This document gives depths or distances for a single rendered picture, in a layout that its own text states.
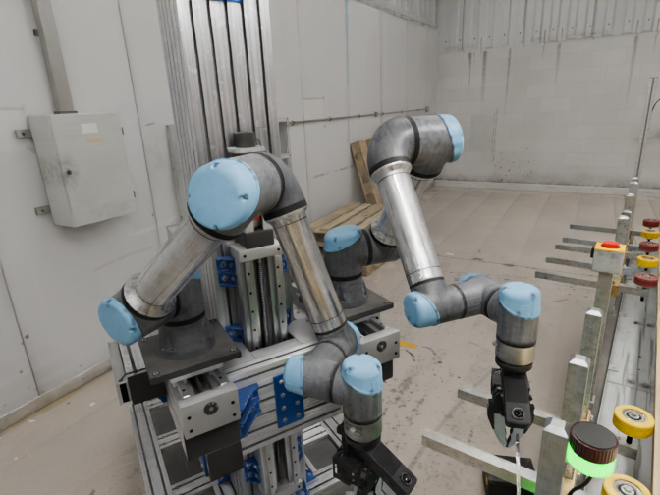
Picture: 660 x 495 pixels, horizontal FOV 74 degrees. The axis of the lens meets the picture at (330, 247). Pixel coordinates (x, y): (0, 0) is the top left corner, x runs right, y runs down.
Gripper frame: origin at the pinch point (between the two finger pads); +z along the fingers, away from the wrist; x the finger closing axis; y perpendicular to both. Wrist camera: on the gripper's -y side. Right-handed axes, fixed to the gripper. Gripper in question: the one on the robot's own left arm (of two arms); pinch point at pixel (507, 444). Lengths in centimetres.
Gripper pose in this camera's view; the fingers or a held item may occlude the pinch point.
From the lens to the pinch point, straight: 109.1
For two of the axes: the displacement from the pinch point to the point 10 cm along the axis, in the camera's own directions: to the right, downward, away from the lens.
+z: 0.4, 9.5, 3.1
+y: 2.7, -3.1, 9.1
